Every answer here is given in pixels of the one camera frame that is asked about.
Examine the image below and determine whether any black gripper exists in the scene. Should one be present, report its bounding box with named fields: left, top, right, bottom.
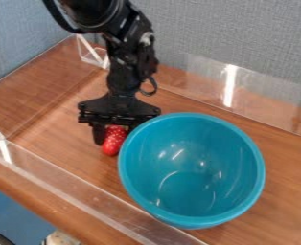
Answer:
left=77, top=94, right=161, bottom=145

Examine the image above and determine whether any clear acrylic back barrier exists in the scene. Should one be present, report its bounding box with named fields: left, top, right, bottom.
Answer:
left=156, top=54, right=301, bottom=136

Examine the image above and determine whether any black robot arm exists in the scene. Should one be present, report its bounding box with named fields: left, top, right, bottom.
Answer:
left=42, top=0, right=161, bottom=145

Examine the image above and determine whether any clear acrylic corner bracket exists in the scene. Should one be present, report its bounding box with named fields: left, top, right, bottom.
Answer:
left=75, top=34, right=109, bottom=70

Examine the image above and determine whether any clear acrylic front barrier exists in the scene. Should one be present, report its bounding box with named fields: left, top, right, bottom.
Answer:
left=0, top=131, right=208, bottom=245

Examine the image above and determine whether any clear acrylic barrier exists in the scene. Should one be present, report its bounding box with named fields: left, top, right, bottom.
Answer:
left=156, top=54, right=301, bottom=136
left=0, top=131, right=208, bottom=245

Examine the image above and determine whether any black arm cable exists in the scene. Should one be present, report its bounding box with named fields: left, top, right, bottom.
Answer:
left=137, top=76, right=160, bottom=98

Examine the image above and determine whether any blue plastic bowl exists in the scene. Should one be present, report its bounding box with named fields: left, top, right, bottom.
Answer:
left=117, top=112, right=266, bottom=230

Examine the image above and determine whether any red toy strawberry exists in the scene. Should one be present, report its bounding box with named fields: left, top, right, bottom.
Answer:
left=103, top=125, right=128, bottom=156

